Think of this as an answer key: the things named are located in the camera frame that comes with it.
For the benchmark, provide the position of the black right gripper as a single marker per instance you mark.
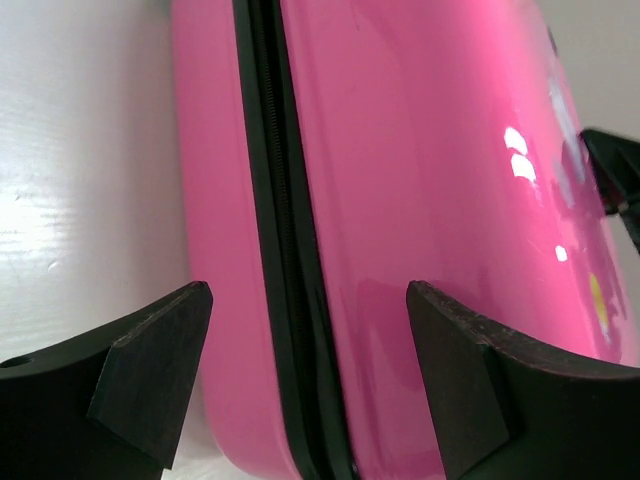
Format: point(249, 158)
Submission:
point(615, 161)

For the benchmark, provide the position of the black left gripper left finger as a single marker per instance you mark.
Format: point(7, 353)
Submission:
point(109, 403)

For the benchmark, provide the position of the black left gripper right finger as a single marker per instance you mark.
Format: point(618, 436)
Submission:
point(507, 406)

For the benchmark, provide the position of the pink hard-shell suitcase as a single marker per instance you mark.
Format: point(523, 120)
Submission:
point(333, 152)

